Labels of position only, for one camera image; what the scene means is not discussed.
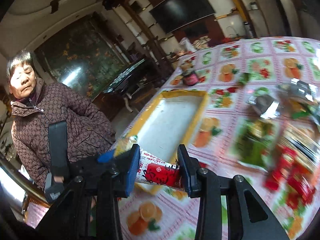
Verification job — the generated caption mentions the red white snack packet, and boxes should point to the red white snack packet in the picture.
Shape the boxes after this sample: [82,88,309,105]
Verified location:
[113,135,183,189]

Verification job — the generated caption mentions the large silver foil bag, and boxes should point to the large silver foil bag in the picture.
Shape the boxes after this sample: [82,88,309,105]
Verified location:
[277,78,318,105]

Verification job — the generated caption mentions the dark green snack pouch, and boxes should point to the dark green snack pouch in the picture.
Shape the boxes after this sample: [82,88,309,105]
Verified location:
[234,119,279,171]

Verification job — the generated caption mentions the silver foil snack bag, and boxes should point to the silver foil snack bag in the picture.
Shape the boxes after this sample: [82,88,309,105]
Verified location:
[247,94,280,120]

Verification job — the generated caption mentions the left gloved hand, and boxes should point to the left gloved hand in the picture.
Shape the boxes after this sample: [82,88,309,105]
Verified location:
[44,173,65,204]

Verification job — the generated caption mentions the yellow taped foam box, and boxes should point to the yellow taped foam box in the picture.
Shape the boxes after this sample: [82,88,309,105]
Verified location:
[125,90,209,194]

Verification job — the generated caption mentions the woman in brown jacket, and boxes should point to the woman in brown jacket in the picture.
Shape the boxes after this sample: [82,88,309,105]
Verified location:
[7,50,116,190]

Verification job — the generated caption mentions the floral fruit tablecloth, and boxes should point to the floral fruit tablecloth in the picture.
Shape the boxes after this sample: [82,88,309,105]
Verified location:
[122,37,319,239]

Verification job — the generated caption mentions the floral painted glass cabinet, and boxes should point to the floral painted glass cabinet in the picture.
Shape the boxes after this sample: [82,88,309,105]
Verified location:
[34,14,128,100]

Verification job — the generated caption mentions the red label jar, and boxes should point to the red label jar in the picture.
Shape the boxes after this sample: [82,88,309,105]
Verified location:
[180,63,199,86]

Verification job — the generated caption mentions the small green foil candy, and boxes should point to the small green foil candy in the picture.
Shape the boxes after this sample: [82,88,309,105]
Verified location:
[238,73,251,86]

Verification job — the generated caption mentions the black wall television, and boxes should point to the black wall television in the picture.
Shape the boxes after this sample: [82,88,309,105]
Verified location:
[150,0,215,33]

